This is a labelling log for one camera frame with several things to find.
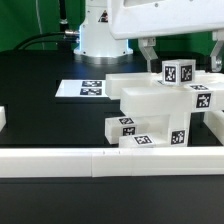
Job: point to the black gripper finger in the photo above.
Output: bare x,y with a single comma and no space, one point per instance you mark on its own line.
218,50
146,47

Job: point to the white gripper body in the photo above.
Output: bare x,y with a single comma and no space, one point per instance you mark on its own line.
132,19

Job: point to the white chair back frame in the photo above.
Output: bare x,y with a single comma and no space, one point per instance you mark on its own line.
207,91

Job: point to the white chair seat part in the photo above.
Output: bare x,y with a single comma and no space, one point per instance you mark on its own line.
173,130

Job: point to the white front fence bar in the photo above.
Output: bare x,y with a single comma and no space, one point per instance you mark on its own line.
73,162

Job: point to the white side block left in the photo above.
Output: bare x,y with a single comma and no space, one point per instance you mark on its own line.
2,117

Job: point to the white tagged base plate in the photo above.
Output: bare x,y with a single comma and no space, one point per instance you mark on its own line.
81,88

